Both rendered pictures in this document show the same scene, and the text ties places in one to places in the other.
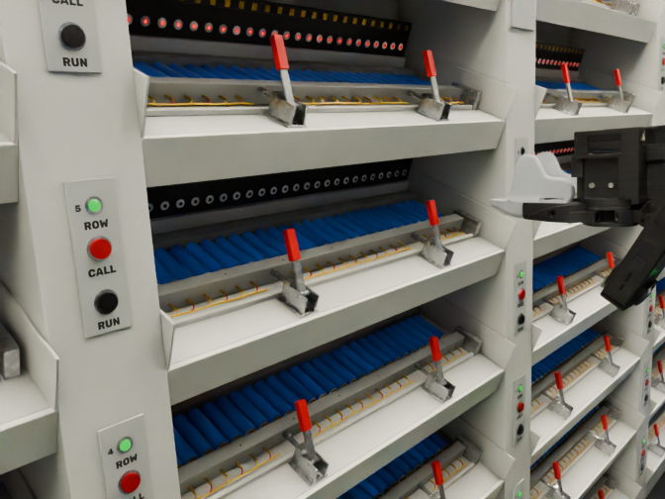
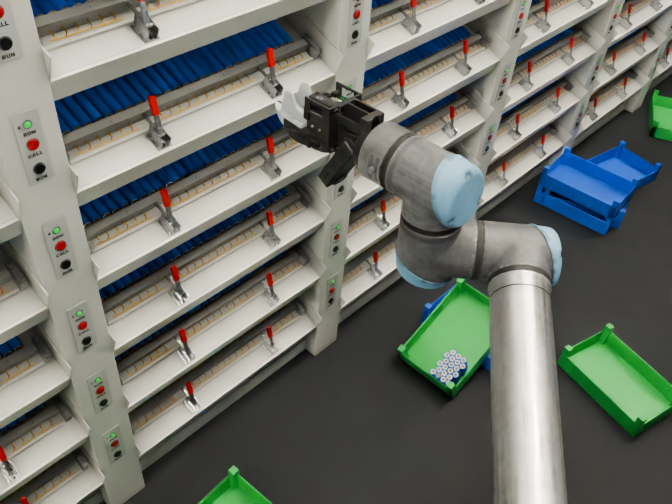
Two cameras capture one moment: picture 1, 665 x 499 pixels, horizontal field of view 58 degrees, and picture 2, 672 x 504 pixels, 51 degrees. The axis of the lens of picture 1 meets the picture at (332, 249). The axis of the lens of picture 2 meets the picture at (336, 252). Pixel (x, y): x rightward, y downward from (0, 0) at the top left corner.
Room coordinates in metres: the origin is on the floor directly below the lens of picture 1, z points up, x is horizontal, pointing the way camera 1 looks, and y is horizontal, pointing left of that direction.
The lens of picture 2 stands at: (-0.40, -0.21, 1.67)
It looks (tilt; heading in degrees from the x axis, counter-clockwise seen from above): 43 degrees down; 356
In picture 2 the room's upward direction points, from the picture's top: 5 degrees clockwise
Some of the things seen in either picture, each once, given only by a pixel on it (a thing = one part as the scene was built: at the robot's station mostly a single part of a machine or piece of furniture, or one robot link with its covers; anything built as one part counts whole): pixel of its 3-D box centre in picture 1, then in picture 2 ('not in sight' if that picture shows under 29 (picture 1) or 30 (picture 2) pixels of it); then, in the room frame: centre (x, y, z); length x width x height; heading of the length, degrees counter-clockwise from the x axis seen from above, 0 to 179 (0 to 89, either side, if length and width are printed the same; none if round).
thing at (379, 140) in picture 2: not in sight; (385, 154); (0.44, -0.33, 1.08); 0.10 x 0.05 x 0.09; 136
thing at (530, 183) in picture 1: (527, 185); (289, 106); (0.57, -0.19, 1.08); 0.09 x 0.03 x 0.06; 46
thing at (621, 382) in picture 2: not in sight; (620, 377); (0.86, -1.18, 0.04); 0.30 x 0.20 x 0.08; 31
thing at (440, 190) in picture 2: not in sight; (433, 181); (0.39, -0.39, 1.08); 0.12 x 0.09 x 0.10; 46
